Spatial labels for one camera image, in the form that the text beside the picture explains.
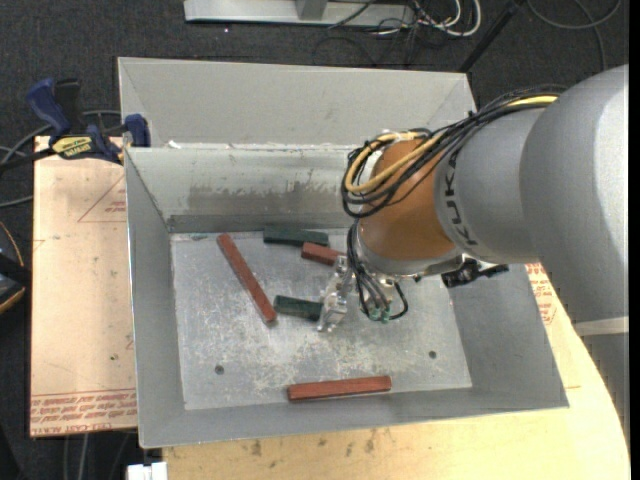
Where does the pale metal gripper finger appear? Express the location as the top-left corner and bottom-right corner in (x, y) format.
(316, 289), (335, 333)
(331, 291), (350, 327)

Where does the dark green flat block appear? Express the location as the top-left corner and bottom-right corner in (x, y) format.
(262, 224), (331, 248)
(272, 294), (324, 322)

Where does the brown cardboard board, red print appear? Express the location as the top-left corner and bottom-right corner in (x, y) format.
(29, 135), (584, 439)

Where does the red-brown flat block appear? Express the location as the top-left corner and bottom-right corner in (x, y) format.
(300, 241), (347, 268)
(286, 375), (393, 403)
(215, 232), (279, 325)

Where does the grey metal bin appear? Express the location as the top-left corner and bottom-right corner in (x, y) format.
(117, 56), (570, 450)

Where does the black cylinder on white bracket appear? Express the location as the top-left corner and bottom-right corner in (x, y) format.
(440, 259), (510, 289)

